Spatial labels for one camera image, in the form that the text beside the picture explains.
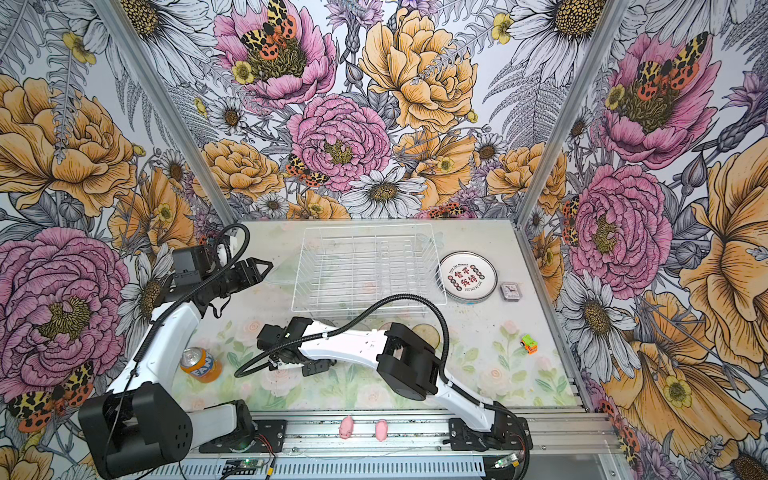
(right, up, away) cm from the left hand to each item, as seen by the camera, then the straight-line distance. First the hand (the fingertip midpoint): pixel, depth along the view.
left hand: (265, 276), depth 82 cm
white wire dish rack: (+22, +1, +24) cm, 33 cm away
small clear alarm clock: (+73, -6, +17) cm, 75 cm away
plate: (+59, -1, +20) cm, 62 cm away
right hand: (+17, -22, +2) cm, 27 cm away
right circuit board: (+62, -42, -11) cm, 76 cm away
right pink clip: (+32, -37, -7) cm, 49 cm away
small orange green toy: (+74, -20, +5) cm, 77 cm away
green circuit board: (-1, -43, -11) cm, 45 cm away
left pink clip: (+23, -37, -7) cm, 44 cm away
